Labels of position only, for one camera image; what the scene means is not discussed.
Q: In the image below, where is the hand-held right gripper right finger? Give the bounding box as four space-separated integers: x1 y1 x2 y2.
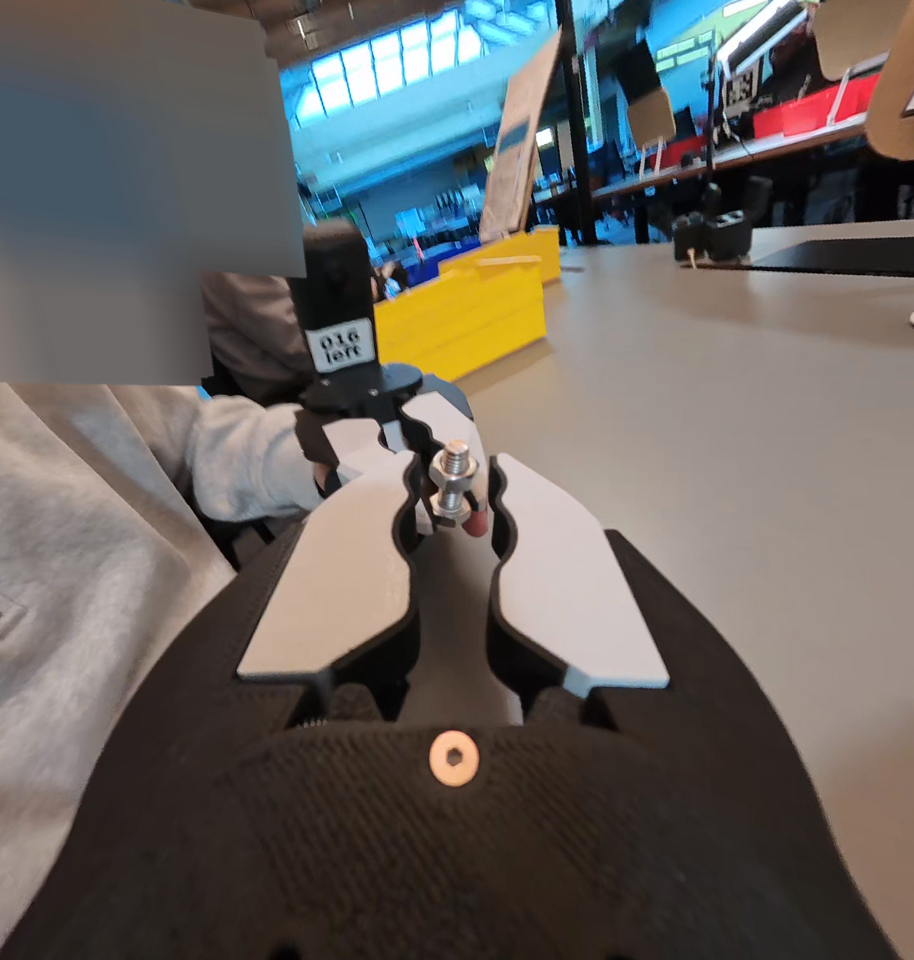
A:
487 452 671 706

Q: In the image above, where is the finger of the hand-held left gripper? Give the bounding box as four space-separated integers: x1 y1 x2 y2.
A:
382 393 491 519
325 418 413 489

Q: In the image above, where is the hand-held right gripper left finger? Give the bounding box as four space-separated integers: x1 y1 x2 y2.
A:
237 452 424 710

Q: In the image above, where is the steel hex bolt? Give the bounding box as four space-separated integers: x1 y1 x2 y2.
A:
433 440 479 531

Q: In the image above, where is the yellow plastic bin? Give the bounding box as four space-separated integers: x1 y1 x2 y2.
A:
373 255 549 385
436 225 563 286

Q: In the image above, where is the person's left forearm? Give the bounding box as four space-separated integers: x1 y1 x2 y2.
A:
185 393 326 524

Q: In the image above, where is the grey desk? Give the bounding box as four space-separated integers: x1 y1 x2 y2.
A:
404 219 914 960

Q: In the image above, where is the black desk device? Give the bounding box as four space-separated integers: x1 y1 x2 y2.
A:
673 176 774 267

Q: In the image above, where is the black desk mat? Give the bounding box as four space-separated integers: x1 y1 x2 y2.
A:
749 238 914 279

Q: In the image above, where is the large window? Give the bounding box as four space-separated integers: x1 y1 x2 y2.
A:
295 7 488 125

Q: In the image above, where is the large cardboard panel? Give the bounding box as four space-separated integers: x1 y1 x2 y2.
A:
478 30 563 245

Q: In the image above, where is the black metal pole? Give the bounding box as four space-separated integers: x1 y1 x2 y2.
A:
554 0 600 245

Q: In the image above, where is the small cardboard panel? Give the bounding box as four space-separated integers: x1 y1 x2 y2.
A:
625 86 679 147

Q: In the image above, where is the wooden workbench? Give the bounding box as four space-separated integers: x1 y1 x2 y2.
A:
532 112 870 207

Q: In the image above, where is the black and white marker tag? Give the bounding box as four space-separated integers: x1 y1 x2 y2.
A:
723 67 761 114

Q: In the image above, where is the row of red bins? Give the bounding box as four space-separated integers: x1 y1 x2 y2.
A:
753 71 881 140

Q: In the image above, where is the curved cardboard panel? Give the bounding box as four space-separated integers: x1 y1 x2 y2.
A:
865 0 914 162

